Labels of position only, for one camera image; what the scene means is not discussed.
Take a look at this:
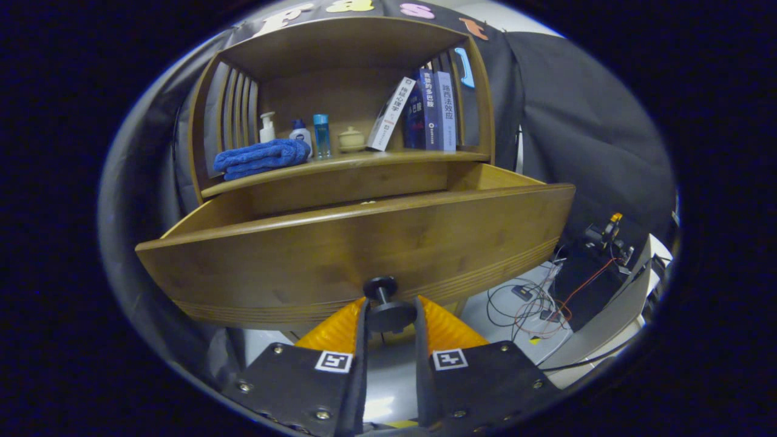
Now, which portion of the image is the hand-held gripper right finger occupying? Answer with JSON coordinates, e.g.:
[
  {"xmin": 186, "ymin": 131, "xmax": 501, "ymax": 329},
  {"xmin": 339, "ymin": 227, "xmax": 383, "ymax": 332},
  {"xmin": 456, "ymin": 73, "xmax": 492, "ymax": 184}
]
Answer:
[{"xmin": 414, "ymin": 295, "xmax": 562, "ymax": 437}]

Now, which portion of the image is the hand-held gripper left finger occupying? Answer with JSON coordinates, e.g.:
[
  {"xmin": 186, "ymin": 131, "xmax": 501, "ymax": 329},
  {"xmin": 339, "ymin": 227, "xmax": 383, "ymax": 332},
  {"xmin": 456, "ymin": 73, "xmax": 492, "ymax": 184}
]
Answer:
[{"xmin": 223, "ymin": 296, "xmax": 371, "ymax": 437}]

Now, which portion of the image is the black round drawer knob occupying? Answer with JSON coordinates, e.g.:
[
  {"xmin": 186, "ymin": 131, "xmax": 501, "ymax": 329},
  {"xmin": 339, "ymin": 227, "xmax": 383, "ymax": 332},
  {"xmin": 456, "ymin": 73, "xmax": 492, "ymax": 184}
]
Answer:
[{"xmin": 362, "ymin": 276, "xmax": 418, "ymax": 333}]

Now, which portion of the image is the wooden drawer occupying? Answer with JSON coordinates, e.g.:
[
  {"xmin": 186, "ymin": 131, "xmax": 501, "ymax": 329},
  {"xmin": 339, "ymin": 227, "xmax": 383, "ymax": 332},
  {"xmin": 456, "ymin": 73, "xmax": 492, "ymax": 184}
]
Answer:
[{"xmin": 135, "ymin": 163, "xmax": 576, "ymax": 331}]

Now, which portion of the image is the wooden countertop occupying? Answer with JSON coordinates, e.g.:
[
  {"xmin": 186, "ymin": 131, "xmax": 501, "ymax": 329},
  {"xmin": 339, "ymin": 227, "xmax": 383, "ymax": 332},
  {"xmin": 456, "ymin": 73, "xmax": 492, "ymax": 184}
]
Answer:
[{"xmin": 200, "ymin": 149, "xmax": 491, "ymax": 199}]

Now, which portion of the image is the wooden cabinet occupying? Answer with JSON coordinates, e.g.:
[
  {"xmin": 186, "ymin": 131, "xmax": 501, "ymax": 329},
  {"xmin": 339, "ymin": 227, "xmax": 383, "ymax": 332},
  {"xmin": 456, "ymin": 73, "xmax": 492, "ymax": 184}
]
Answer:
[{"xmin": 187, "ymin": 15, "xmax": 495, "ymax": 210}]

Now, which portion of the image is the black equipment box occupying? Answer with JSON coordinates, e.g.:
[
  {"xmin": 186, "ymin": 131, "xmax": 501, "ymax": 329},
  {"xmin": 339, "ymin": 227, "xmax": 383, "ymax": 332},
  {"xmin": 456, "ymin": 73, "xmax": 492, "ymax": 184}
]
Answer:
[{"xmin": 548, "ymin": 240, "xmax": 632, "ymax": 333}]

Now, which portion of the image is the grey flat panel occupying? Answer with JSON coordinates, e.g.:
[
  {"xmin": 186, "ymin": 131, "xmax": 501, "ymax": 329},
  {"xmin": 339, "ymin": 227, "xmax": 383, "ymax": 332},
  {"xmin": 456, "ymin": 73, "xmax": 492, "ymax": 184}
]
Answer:
[{"xmin": 539, "ymin": 235, "xmax": 674, "ymax": 390}]

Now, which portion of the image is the black device with orange tip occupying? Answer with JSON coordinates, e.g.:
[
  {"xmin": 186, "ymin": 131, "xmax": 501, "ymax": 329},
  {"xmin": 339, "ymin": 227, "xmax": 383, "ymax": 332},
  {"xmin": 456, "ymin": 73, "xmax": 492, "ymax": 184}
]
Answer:
[{"xmin": 582, "ymin": 212, "xmax": 636, "ymax": 266}]

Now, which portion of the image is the cream lidded teacup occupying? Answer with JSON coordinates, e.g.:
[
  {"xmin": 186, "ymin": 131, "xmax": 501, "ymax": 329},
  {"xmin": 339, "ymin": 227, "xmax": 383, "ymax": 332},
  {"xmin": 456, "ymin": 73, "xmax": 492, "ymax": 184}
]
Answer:
[{"xmin": 338, "ymin": 126, "xmax": 367, "ymax": 153}]

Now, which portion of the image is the blue folded towel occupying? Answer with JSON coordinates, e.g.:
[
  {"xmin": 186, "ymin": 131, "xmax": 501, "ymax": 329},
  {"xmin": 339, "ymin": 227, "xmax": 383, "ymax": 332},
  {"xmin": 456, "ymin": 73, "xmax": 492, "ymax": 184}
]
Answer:
[{"xmin": 212, "ymin": 138, "xmax": 311, "ymax": 181}]

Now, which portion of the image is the clear blue bottle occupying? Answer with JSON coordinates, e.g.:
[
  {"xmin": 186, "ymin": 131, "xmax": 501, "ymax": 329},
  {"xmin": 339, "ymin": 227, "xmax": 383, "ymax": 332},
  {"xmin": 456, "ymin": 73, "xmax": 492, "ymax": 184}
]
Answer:
[{"xmin": 313, "ymin": 113, "xmax": 333, "ymax": 160}]

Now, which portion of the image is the white bottle with blue cap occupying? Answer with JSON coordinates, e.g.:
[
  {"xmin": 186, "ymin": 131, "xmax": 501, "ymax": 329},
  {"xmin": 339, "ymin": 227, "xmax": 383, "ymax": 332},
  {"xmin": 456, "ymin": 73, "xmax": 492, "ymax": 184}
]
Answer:
[{"xmin": 289, "ymin": 119, "xmax": 313, "ymax": 158}]

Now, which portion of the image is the white book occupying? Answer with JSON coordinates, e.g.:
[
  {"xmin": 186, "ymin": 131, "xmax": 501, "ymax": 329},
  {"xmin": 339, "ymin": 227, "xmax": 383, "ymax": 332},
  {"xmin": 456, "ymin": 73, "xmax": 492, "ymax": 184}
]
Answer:
[{"xmin": 367, "ymin": 76, "xmax": 417, "ymax": 152}]

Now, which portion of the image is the pale blue book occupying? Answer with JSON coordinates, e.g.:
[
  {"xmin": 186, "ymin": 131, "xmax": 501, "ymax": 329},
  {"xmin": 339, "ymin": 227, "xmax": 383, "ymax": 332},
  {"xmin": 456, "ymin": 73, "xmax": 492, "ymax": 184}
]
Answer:
[{"xmin": 435, "ymin": 71, "xmax": 457, "ymax": 152}]

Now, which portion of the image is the dark blue book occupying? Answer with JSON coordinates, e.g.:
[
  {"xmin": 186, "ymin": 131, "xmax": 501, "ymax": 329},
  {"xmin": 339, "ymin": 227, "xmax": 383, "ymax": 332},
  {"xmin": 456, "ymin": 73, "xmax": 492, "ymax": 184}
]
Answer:
[{"xmin": 403, "ymin": 69, "xmax": 439, "ymax": 151}]

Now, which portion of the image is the tangle of floor cables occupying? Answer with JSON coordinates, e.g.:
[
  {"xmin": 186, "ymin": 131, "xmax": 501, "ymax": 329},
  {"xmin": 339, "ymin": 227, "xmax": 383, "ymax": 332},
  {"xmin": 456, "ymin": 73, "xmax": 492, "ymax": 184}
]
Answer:
[{"xmin": 484, "ymin": 258, "xmax": 574, "ymax": 342}]

